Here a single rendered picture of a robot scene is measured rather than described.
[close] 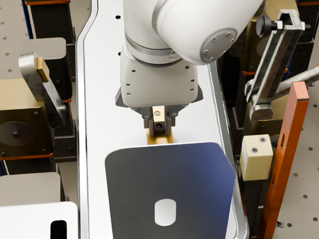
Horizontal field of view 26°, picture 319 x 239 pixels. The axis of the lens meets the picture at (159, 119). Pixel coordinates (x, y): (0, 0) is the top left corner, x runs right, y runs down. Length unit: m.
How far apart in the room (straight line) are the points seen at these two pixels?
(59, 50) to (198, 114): 0.26
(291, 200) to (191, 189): 0.69
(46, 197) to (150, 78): 0.23
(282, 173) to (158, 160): 0.35
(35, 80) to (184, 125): 0.23
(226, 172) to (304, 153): 0.77
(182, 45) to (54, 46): 0.45
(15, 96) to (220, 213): 0.43
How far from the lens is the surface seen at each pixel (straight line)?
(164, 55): 0.82
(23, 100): 1.00
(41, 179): 1.00
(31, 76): 0.96
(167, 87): 0.89
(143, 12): 0.77
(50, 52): 1.14
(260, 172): 0.95
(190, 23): 0.71
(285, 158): 0.89
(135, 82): 0.88
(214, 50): 0.73
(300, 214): 1.30
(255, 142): 0.92
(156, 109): 1.02
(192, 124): 1.02
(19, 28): 1.61
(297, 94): 0.81
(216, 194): 0.65
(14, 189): 1.00
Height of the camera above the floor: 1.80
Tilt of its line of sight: 52 degrees down
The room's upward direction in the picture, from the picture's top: straight up
